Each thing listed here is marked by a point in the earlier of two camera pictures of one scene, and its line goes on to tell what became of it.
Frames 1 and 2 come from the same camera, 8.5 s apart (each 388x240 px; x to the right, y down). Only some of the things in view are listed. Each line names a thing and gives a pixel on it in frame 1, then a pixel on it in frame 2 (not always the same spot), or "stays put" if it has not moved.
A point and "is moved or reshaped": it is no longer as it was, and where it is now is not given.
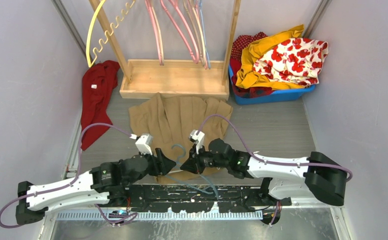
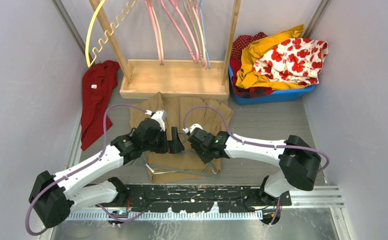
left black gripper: (164, 164) → (173, 145)
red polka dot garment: (240, 42) stays put
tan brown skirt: (171, 120) stays put
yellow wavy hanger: (126, 8) stays put
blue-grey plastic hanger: (210, 190) is moved or reshaped
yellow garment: (248, 77) stays put
